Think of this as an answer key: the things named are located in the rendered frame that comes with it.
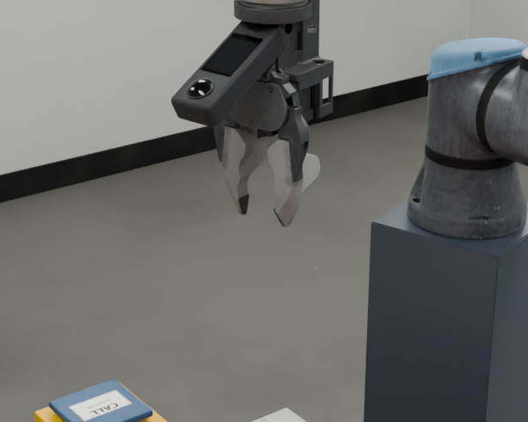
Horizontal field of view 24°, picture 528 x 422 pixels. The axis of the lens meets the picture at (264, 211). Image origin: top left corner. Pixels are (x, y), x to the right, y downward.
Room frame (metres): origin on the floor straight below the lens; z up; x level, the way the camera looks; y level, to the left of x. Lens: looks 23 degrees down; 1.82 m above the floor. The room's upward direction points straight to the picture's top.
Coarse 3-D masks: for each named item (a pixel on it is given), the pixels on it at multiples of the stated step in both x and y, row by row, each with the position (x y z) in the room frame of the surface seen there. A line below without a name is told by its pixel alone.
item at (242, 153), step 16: (240, 128) 1.10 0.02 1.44; (256, 128) 1.12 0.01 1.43; (224, 144) 1.10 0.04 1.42; (240, 144) 1.09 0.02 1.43; (256, 144) 1.13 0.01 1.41; (224, 160) 1.10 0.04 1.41; (240, 160) 1.09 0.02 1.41; (256, 160) 1.13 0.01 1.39; (240, 176) 1.09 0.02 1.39; (240, 192) 1.09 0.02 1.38; (240, 208) 1.10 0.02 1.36
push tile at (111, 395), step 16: (96, 384) 1.41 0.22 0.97; (112, 384) 1.41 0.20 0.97; (64, 400) 1.37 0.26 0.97; (80, 400) 1.37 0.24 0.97; (96, 400) 1.37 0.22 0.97; (112, 400) 1.37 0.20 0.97; (128, 400) 1.37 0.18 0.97; (64, 416) 1.33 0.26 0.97; (80, 416) 1.33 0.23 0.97; (96, 416) 1.33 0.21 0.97; (112, 416) 1.33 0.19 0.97; (128, 416) 1.33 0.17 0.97; (144, 416) 1.34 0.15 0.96
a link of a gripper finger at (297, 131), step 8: (288, 112) 1.06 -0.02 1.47; (296, 112) 1.05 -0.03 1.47; (288, 120) 1.06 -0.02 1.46; (296, 120) 1.05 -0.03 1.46; (304, 120) 1.06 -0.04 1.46; (280, 128) 1.06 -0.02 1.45; (288, 128) 1.06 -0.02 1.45; (296, 128) 1.05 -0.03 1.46; (304, 128) 1.06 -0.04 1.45; (280, 136) 1.06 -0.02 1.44; (288, 136) 1.06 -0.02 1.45; (296, 136) 1.05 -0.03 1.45; (304, 136) 1.05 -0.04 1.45; (296, 144) 1.05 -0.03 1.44; (304, 144) 1.06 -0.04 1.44; (296, 152) 1.05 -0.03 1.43; (304, 152) 1.05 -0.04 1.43; (296, 160) 1.05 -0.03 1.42; (296, 168) 1.05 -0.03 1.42; (296, 176) 1.05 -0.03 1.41
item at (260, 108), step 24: (312, 0) 1.12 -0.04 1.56; (264, 24) 1.09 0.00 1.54; (288, 24) 1.10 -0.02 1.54; (312, 24) 1.12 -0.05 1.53; (288, 48) 1.09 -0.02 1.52; (312, 48) 1.12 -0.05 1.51; (264, 72) 1.07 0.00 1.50; (288, 72) 1.08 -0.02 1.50; (312, 72) 1.09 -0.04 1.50; (264, 96) 1.07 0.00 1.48; (288, 96) 1.06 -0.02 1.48; (312, 96) 1.11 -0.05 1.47; (240, 120) 1.08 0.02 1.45; (264, 120) 1.07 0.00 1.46
